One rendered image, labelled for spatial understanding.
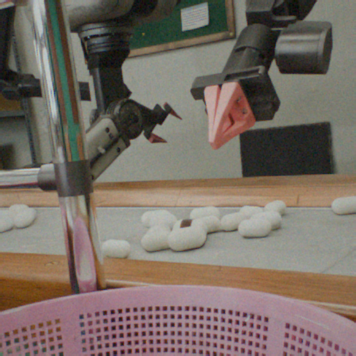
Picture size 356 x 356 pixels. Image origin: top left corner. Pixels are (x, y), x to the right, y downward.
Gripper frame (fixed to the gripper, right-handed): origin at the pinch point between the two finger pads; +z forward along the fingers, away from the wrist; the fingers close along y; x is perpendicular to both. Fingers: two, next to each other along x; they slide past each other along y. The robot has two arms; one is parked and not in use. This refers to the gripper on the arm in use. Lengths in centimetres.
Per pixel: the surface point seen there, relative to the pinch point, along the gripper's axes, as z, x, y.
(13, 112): -137, 90, -225
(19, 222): 11.5, 1.5, -27.5
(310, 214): 4.5, 8.6, 10.2
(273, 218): 9.7, 2.6, 9.2
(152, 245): 17.7, -3.1, 0.6
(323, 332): 30.4, -15.0, 23.4
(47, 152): -135, 121, -222
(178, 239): 17.1, -3.4, 3.5
